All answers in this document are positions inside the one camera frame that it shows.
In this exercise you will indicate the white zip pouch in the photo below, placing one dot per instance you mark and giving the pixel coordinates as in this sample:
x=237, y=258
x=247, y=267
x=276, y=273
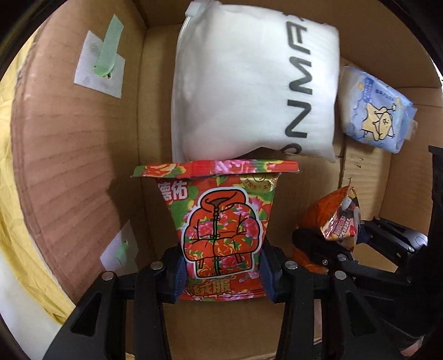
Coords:
x=250, y=77

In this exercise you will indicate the yellow tablecloth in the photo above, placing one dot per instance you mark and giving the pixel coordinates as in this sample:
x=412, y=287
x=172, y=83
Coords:
x=17, y=246

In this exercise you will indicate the orange snack packet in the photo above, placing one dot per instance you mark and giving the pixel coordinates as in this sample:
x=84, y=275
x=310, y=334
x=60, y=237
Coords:
x=336, y=216

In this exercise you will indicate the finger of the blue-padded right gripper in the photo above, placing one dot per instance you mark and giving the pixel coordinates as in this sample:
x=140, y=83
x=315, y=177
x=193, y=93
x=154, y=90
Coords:
x=392, y=240
x=318, y=255

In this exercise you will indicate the cardboard box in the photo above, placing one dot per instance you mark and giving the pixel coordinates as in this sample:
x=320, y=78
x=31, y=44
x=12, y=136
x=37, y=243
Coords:
x=93, y=102

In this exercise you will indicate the red floral wipes pack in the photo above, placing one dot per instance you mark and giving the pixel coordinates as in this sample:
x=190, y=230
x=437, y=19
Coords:
x=220, y=210

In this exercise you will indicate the light blue tissue pack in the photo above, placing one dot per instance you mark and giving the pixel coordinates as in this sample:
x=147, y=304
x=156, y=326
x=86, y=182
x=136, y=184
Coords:
x=373, y=113

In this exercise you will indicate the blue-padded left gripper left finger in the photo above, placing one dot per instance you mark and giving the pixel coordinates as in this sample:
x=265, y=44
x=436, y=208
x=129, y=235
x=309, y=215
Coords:
x=96, y=327

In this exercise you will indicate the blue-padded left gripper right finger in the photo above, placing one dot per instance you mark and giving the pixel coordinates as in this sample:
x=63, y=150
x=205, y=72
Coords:
x=306, y=331

